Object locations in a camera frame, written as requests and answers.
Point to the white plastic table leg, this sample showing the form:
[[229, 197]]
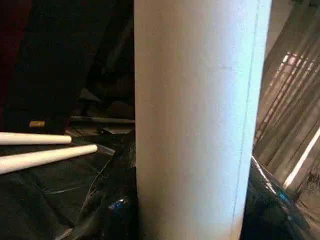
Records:
[[35, 138], [45, 157], [200, 110]]

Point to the dark black cabinet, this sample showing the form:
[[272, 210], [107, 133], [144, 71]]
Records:
[[60, 50]]

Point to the black work surface mat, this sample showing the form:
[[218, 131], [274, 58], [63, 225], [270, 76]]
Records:
[[40, 200]]

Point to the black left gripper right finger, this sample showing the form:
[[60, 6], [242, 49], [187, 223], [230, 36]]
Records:
[[275, 210]]

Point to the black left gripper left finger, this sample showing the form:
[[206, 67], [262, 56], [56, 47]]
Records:
[[112, 205]]

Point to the grey curtain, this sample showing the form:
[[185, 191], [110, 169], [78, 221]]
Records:
[[295, 100]]

